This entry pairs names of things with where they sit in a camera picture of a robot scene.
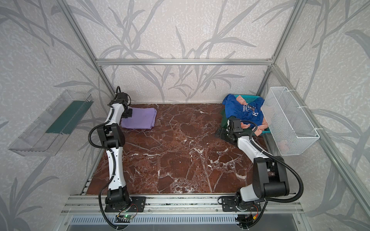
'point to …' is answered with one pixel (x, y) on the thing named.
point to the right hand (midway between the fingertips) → (221, 130)
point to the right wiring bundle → (245, 221)
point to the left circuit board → (125, 216)
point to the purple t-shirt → (142, 118)
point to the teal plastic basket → (250, 99)
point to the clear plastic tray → (45, 137)
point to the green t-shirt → (224, 121)
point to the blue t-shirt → (251, 112)
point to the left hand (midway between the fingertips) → (127, 110)
